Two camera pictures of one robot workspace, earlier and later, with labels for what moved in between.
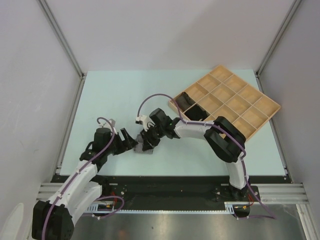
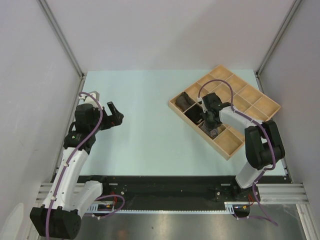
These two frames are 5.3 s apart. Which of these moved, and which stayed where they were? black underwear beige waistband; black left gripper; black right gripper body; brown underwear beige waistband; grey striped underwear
Moved: black left gripper; grey striped underwear; black right gripper body
Stayed: brown underwear beige waistband; black underwear beige waistband
